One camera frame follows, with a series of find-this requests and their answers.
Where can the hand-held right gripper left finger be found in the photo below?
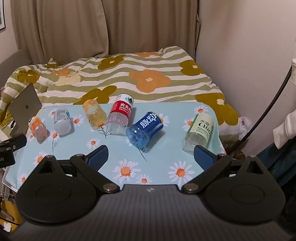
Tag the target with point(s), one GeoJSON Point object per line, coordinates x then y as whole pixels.
{"type": "Point", "coordinates": [99, 157]}

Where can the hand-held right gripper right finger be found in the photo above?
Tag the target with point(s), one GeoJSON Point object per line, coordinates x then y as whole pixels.
{"type": "Point", "coordinates": [203, 158]}

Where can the green label clear cup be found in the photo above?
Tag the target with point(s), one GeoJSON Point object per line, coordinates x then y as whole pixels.
{"type": "Point", "coordinates": [200, 133]}

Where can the small orange label cup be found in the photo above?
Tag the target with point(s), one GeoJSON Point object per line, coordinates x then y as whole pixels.
{"type": "Point", "coordinates": [37, 128]}

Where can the yellow label clear cup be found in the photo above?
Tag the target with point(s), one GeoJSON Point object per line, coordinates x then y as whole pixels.
{"type": "Point", "coordinates": [94, 113]}

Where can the red label clear cup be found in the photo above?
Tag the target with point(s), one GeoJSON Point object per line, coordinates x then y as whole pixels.
{"type": "Point", "coordinates": [120, 114]}

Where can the white frosted cup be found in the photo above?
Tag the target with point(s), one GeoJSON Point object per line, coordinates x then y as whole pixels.
{"type": "Point", "coordinates": [62, 121]}

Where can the blue label clear cup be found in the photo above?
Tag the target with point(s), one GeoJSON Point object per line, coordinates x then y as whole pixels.
{"type": "Point", "coordinates": [145, 129]}

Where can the daisy print blue tablecloth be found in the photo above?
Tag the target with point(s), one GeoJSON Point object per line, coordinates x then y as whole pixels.
{"type": "Point", "coordinates": [161, 160]}

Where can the grey laptop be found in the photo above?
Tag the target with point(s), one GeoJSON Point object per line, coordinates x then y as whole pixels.
{"type": "Point", "coordinates": [23, 109]}

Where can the yellow bag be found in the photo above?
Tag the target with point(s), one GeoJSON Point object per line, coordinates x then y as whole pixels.
{"type": "Point", "coordinates": [10, 208]}

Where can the blue jeans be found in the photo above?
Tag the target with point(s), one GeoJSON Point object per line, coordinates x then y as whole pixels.
{"type": "Point", "coordinates": [282, 162]}

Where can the white sweater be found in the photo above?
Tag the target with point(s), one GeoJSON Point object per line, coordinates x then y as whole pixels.
{"type": "Point", "coordinates": [286, 125]}

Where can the grey headboard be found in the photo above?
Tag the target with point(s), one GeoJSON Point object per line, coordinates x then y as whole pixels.
{"type": "Point", "coordinates": [13, 60]}

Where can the striped floral blanket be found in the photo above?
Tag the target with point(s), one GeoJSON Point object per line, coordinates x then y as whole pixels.
{"type": "Point", "coordinates": [148, 78]}

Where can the beige curtain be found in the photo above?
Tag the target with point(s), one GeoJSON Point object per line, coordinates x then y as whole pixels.
{"type": "Point", "coordinates": [92, 25]}

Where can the framed wall picture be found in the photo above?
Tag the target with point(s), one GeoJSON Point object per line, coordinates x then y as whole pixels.
{"type": "Point", "coordinates": [1, 14]}

